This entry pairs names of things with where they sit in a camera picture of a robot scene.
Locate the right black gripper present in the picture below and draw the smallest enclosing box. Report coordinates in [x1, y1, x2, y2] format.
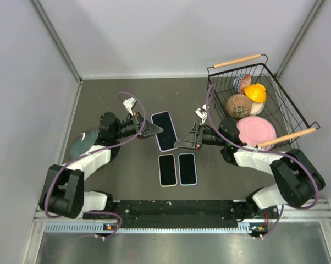
[175, 122, 228, 150]

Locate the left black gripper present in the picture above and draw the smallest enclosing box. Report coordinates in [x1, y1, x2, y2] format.
[113, 111, 163, 140]

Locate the lavender purple phone case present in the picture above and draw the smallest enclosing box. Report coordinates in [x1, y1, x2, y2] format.
[150, 111, 179, 153]

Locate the light blue phone case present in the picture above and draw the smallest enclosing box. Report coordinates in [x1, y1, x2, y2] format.
[178, 153, 198, 187]

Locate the silver edged black phone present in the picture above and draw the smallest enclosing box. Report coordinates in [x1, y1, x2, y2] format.
[159, 155, 177, 186]

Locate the cream white phone case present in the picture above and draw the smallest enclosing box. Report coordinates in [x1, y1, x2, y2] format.
[158, 153, 178, 188]

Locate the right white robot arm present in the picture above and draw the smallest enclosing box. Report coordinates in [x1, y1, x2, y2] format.
[174, 119, 326, 218]

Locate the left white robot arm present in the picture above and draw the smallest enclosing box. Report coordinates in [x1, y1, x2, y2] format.
[39, 112, 163, 219]

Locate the brown patterned bowl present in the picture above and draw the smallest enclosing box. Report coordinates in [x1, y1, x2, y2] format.
[225, 94, 252, 119]

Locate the pink plate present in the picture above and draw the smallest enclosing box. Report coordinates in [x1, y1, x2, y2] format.
[236, 116, 277, 147]

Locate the teal ceramic plate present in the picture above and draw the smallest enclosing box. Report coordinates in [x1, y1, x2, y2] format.
[69, 130, 98, 160]

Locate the white cream bowl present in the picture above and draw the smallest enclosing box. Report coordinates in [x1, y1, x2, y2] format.
[249, 101, 265, 116]

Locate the blue patterned bowl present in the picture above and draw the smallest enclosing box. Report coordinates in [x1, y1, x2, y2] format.
[233, 74, 245, 93]

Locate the yellow bowl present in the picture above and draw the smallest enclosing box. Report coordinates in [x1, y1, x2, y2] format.
[244, 83, 267, 103]

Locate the red patterned shell dish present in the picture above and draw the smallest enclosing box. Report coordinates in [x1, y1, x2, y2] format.
[239, 73, 251, 94]

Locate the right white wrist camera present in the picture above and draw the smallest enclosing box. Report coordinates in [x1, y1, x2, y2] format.
[195, 104, 208, 124]

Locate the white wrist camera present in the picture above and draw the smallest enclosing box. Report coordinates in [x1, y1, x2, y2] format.
[195, 104, 208, 124]
[123, 97, 137, 115]

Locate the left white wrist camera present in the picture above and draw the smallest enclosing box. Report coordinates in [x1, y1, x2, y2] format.
[123, 97, 137, 115]

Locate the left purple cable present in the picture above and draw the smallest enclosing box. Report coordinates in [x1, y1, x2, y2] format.
[44, 91, 146, 219]

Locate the purple cable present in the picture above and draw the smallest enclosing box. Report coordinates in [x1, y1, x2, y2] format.
[205, 85, 320, 210]
[44, 91, 146, 219]

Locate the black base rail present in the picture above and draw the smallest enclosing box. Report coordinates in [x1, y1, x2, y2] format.
[82, 199, 279, 229]

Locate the black wire basket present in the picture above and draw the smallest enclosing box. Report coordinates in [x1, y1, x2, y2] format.
[207, 54, 321, 137]

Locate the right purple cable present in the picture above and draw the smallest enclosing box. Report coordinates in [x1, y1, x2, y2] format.
[205, 85, 320, 210]

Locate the grey slotted cable duct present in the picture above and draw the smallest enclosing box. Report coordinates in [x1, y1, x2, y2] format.
[44, 221, 265, 234]

